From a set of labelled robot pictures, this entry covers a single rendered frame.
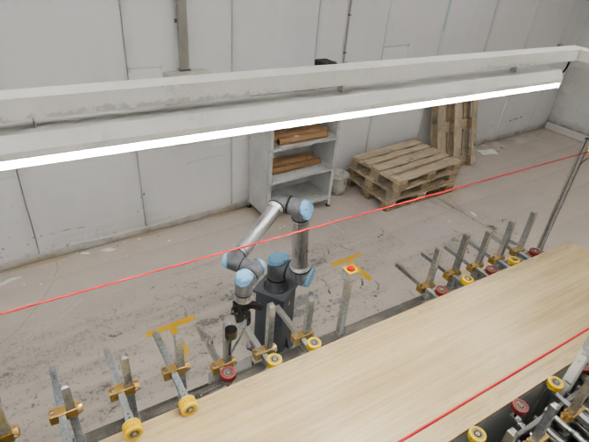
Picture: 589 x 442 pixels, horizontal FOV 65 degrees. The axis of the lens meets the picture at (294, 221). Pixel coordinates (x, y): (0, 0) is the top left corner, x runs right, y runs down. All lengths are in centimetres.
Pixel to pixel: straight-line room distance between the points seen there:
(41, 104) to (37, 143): 9
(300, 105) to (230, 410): 148
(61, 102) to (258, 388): 167
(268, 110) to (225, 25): 328
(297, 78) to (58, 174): 339
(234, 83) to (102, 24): 299
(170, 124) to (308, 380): 159
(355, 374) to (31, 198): 322
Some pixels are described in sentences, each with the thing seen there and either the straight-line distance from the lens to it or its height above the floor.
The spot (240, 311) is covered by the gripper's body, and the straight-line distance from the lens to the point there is 246.
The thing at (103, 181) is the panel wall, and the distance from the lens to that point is 468.
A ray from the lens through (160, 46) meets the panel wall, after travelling 444.
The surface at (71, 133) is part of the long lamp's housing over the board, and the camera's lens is 125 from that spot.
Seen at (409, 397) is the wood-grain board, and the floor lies 90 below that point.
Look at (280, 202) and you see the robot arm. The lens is 278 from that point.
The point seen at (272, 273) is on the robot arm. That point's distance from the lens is 326.
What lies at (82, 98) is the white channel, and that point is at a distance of 124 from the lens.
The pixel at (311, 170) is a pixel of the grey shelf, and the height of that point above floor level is 52.
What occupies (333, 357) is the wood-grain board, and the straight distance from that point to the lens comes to 259.
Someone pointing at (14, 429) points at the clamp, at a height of 97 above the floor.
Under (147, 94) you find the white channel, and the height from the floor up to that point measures 244.
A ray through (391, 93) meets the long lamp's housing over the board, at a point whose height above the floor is 237.
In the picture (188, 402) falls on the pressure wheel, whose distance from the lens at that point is 229.
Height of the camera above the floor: 283
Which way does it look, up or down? 33 degrees down
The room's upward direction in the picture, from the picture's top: 5 degrees clockwise
